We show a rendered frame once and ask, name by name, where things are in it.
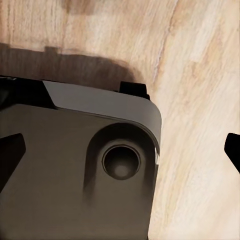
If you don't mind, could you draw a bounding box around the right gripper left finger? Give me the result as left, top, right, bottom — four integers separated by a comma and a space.
0, 133, 26, 193

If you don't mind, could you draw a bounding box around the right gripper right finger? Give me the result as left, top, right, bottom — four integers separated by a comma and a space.
224, 132, 240, 173

